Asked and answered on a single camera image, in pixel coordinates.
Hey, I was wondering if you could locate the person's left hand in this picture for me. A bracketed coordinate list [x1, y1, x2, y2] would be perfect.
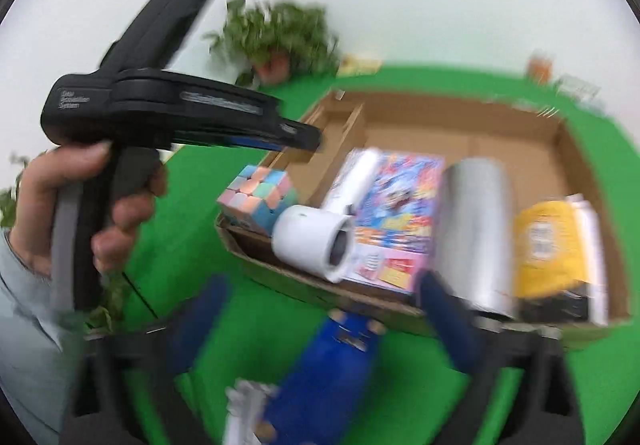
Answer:
[10, 141, 169, 276]

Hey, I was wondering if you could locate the shallow cardboard box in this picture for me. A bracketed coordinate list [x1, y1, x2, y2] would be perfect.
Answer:
[215, 88, 632, 351]

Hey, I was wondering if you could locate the white wrapped tube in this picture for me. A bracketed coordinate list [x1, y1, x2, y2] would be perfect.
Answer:
[320, 148, 383, 216]

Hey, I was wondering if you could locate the white crumpled object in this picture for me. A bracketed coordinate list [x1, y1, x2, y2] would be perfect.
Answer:
[222, 379, 281, 445]

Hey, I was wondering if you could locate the black cable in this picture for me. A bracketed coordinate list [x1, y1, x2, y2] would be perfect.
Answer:
[122, 269, 160, 320]

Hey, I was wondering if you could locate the white flat box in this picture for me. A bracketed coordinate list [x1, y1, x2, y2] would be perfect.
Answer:
[565, 194, 610, 326]

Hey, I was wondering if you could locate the person's left forearm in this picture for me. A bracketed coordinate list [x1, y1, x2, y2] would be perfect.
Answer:
[0, 230, 96, 441]

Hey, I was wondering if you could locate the yellow cloth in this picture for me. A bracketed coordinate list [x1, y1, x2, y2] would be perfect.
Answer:
[337, 54, 382, 77]

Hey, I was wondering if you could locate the leafy green plant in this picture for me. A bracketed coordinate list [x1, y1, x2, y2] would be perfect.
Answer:
[0, 152, 132, 332]

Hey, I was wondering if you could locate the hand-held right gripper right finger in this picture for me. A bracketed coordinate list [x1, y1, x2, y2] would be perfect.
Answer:
[419, 270, 587, 445]

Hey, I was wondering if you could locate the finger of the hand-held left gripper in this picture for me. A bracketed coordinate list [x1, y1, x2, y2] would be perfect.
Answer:
[275, 116, 322, 153]

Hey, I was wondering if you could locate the pastel puzzle cube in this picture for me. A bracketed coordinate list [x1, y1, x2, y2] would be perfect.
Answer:
[216, 165, 298, 237]

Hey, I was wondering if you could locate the orange jar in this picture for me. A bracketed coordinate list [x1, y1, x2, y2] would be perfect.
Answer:
[527, 51, 556, 83]

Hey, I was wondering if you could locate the white paper roll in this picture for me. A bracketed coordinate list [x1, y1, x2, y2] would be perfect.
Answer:
[271, 205, 356, 283]

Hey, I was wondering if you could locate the yellow and black packet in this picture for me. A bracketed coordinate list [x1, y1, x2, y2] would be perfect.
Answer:
[514, 199, 592, 323]

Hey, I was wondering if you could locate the blue bottle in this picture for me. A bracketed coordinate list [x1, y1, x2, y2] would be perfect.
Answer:
[255, 310, 383, 445]

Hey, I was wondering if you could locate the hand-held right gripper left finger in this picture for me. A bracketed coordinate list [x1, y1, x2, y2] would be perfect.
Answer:
[60, 274, 232, 445]

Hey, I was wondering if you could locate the colourful printed toy box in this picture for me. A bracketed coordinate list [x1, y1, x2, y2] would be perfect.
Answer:
[342, 151, 446, 295]

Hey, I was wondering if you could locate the potted green plant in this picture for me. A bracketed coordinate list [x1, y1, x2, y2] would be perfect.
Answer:
[204, 0, 342, 87]

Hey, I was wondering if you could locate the green table cloth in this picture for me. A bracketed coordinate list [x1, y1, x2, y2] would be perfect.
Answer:
[120, 65, 640, 445]

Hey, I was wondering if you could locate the silver cylinder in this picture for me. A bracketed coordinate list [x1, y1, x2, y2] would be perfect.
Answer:
[434, 156, 516, 318]

